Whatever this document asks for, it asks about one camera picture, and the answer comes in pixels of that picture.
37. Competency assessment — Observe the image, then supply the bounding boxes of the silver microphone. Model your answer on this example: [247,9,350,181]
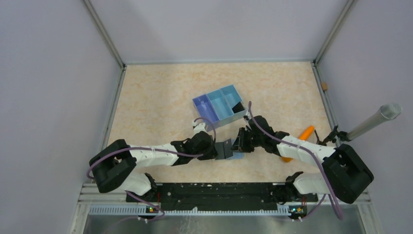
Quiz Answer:
[314,102,402,146]

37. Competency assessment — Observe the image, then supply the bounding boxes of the orange cylindrical object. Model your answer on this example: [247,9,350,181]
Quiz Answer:
[281,125,315,163]

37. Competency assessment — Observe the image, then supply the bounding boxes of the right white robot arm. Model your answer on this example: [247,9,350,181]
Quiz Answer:
[231,116,374,204]

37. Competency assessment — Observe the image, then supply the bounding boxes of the beige card holder wallet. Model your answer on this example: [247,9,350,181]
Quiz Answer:
[214,139,244,160]

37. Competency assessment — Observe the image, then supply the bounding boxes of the purple cable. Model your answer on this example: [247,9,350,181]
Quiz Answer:
[86,117,217,223]
[247,101,344,221]

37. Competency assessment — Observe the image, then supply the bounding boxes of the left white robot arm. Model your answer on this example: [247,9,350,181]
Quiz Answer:
[87,131,218,202]

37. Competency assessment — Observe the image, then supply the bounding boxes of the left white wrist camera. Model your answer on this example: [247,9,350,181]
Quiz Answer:
[192,121,207,134]

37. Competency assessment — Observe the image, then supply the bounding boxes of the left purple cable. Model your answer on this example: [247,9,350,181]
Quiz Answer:
[86,117,217,223]

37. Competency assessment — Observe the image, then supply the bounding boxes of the small tan block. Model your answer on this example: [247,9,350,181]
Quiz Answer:
[320,82,328,92]

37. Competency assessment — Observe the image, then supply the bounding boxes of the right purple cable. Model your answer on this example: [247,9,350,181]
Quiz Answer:
[247,101,344,221]

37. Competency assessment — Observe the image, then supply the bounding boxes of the single black credit card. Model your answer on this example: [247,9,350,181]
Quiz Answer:
[214,142,225,160]

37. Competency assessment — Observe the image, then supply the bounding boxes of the blue three-compartment box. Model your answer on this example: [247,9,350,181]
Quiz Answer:
[192,85,246,131]

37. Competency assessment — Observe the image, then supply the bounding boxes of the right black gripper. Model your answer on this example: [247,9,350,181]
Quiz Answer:
[230,127,263,153]

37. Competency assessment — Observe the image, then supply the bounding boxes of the black credit card stack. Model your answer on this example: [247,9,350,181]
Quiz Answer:
[232,101,245,114]

